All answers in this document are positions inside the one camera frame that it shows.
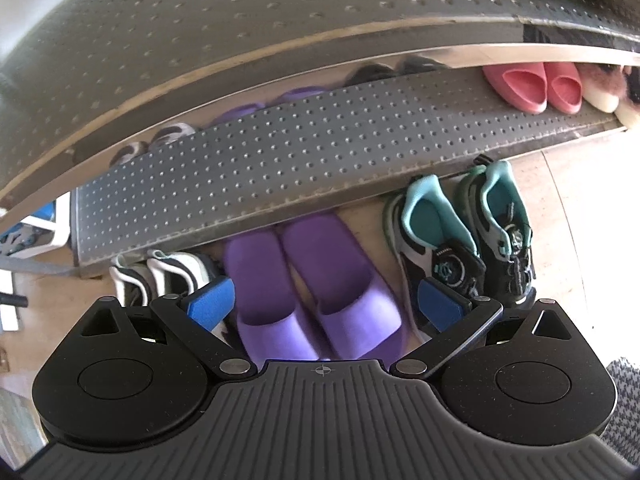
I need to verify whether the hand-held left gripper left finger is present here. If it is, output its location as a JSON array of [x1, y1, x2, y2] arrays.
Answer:
[[80, 280, 253, 382]]

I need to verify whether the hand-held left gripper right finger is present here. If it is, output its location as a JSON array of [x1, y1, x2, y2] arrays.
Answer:
[[389, 276, 572, 382]]

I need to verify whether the white and black sneaker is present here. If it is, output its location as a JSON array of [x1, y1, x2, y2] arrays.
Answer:
[[147, 249, 237, 342], [108, 252, 157, 309]]

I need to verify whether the purple slipper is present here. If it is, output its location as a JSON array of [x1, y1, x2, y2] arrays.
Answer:
[[222, 233, 322, 364], [279, 211, 409, 362]]

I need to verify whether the black teal-lined sneaker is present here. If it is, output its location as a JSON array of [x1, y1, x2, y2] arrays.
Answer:
[[381, 174, 487, 343], [459, 159, 539, 307]]

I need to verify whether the metal shoe rack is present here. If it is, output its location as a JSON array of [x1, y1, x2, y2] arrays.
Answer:
[[0, 0, 640, 282]]

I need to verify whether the white side rack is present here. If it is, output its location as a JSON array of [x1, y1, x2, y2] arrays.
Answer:
[[0, 194, 72, 333]]

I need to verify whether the blue and white sneaker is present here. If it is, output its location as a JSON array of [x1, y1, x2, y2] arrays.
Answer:
[[0, 205, 57, 257]]

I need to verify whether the right houndstooth trouser leg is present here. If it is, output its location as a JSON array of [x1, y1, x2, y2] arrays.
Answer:
[[604, 356, 640, 457]]

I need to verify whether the pink furry slipper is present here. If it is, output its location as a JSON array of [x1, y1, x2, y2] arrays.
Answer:
[[614, 84, 640, 129], [579, 61, 627, 114]]

